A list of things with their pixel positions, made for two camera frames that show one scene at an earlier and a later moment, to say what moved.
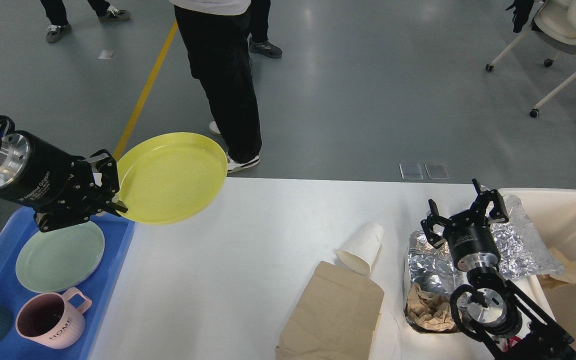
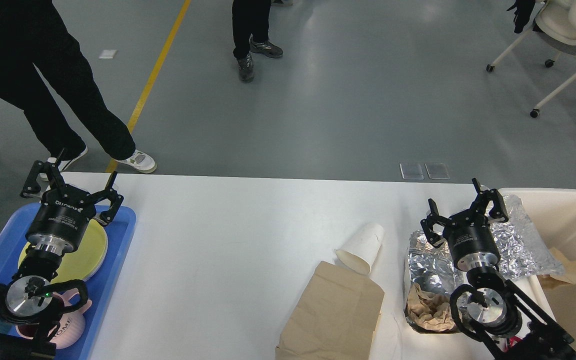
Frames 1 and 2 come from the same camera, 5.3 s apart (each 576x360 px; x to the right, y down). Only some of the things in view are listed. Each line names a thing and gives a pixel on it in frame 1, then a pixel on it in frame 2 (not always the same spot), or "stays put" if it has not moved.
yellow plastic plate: x=170 y=177 -> x=85 y=259
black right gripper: x=470 y=238 stays put
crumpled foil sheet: x=522 y=251 stays put
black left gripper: x=21 y=167 -> x=59 y=222
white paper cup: x=358 y=252 stays put
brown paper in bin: x=572 y=270 stays put
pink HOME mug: x=51 y=319 stays put
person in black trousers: x=258 y=43 stays put
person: x=218 y=36 -> x=6 y=39
